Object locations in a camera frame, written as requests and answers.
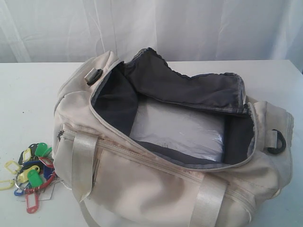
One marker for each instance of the white brand hang tag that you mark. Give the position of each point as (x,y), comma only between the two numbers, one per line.
(47,193)

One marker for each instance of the colourful key tag bunch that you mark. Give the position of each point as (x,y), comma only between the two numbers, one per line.
(32,174)

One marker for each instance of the cream duffel bag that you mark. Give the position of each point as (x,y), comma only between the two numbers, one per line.
(148,185)

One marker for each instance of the clear plastic packet in bag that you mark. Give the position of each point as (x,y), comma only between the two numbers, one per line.
(188,131)

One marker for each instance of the white backdrop curtain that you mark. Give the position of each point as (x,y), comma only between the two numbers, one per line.
(179,30)

